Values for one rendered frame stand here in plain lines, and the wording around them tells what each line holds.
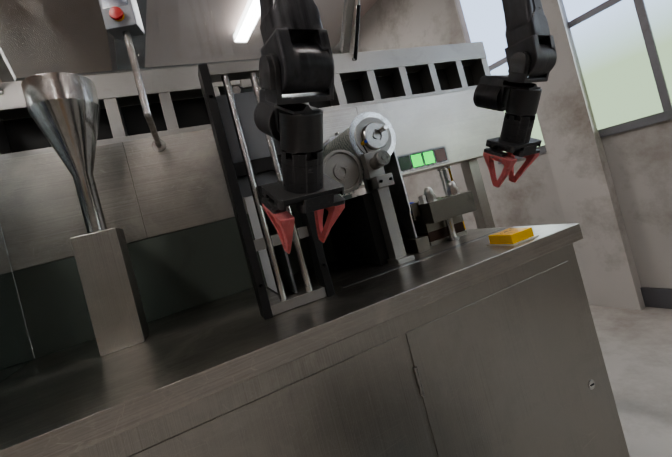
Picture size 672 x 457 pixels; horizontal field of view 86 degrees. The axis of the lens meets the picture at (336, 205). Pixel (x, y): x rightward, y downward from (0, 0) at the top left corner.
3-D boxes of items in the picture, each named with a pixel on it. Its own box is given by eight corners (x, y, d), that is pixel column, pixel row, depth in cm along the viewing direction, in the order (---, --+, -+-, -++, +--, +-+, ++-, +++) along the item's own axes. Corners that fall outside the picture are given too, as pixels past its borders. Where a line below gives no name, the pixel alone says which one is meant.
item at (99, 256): (83, 365, 75) (15, 102, 76) (99, 347, 88) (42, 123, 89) (156, 340, 81) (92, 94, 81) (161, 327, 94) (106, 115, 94)
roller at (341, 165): (327, 197, 95) (316, 153, 95) (301, 207, 118) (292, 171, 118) (367, 187, 99) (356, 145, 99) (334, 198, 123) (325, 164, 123)
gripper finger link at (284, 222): (264, 245, 55) (259, 188, 51) (305, 233, 58) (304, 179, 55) (283, 267, 50) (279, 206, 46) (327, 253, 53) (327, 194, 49)
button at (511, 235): (513, 245, 82) (510, 234, 82) (490, 245, 88) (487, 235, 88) (534, 236, 84) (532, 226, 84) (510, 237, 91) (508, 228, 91)
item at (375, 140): (359, 134, 98) (375, 116, 100) (356, 136, 100) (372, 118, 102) (377, 153, 99) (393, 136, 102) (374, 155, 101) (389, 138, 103)
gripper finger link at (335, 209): (283, 240, 57) (280, 184, 53) (322, 228, 60) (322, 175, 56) (303, 260, 51) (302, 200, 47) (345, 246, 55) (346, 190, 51)
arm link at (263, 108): (268, 54, 40) (335, 53, 44) (234, 50, 49) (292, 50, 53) (275, 158, 45) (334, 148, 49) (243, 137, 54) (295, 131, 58)
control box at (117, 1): (101, 26, 80) (90, -18, 80) (116, 40, 87) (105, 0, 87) (134, 20, 81) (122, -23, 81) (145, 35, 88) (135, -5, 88)
